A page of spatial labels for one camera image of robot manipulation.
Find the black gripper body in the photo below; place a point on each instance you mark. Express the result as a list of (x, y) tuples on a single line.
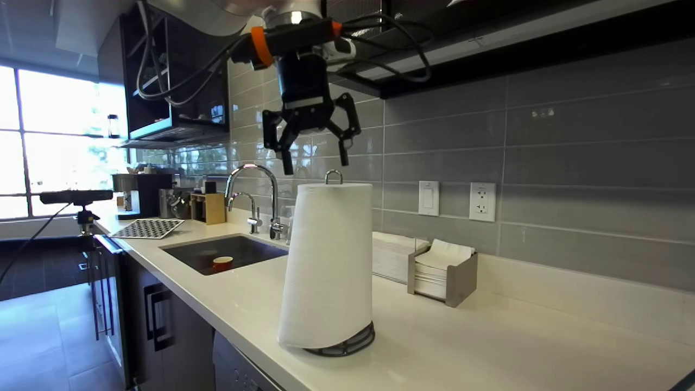
[(304, 78)]

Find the chrome kitchen faucet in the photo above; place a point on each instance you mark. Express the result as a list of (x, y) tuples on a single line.
[(273, 195)]

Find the small chrome side sprayer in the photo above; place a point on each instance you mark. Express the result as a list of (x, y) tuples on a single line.
[(252, 213)]

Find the wrist mount with orange connectors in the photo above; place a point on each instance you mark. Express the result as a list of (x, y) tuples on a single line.
[(261, 45)]

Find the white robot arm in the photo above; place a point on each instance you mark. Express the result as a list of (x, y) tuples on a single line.
[(290, 14)]

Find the wooden box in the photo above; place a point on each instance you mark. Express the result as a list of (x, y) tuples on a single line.
[(212, 206)]

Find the white wall light switch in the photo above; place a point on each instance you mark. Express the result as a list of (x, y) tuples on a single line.
[(428, 198)]

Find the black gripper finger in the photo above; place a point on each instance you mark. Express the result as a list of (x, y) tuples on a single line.
[(274, 126), (350, 120)]

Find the white napkin box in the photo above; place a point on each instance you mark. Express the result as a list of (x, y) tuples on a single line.
[(442, 261)]

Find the dark lower cabinet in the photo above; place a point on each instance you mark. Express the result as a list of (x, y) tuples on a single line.
[(181, 340)]

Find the orange item in sink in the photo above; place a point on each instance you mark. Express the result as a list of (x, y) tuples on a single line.
[(222, 264)]

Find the dark overhead wall cabinet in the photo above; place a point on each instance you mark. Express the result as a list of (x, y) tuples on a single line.
[(522, 35)]

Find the white wall power outlet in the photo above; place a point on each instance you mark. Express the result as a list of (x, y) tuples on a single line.
[(483, 200)]

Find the steel undermount sink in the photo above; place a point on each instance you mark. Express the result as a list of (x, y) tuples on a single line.
[(247, 250)]

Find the black coffee machine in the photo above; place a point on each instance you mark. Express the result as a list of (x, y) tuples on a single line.
[(149, 191)]

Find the clear folded towel dispenser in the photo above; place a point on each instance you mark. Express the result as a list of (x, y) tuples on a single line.
[(392, 257)]

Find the patterned drying mat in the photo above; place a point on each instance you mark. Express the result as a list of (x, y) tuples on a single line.
[(149, 228)]

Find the bright window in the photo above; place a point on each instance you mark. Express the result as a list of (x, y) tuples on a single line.
[(66, 131)]

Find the black open shelf cabinet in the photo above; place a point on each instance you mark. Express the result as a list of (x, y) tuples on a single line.
[(196, 72)]

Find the white paper towel roll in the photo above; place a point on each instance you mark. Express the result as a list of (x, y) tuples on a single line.
[(327, 268)]

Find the black tripod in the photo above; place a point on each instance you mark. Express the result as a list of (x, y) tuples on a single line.
[(87, 230)]

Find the black camera bar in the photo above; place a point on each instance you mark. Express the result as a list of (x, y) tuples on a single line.
[(76, 195)]

